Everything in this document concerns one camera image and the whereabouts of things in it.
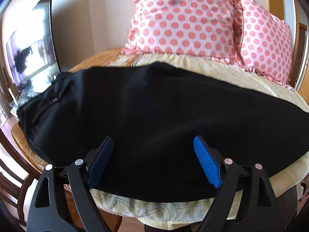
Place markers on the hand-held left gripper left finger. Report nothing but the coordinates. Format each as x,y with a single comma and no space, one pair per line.
101,160

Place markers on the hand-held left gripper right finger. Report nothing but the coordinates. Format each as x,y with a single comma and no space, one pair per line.
207,164

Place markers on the black pants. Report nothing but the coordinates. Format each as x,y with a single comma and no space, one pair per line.
149,116

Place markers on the wooden chair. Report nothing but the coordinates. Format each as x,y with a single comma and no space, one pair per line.
12,174

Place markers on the yellow patterned bedspread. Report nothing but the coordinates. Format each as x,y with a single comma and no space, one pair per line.
265,91

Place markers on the glass tv stand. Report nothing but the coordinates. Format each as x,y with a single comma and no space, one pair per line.
17,101

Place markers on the small pink polka dot pillow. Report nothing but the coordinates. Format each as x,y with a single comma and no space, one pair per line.
265,46

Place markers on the large pink polka dot pillow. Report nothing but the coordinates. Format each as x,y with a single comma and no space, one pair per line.
185,19

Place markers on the wooden headboard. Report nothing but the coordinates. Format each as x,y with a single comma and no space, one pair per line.
282,17

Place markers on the mirror with dark frame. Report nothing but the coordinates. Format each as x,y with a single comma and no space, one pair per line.
33,46

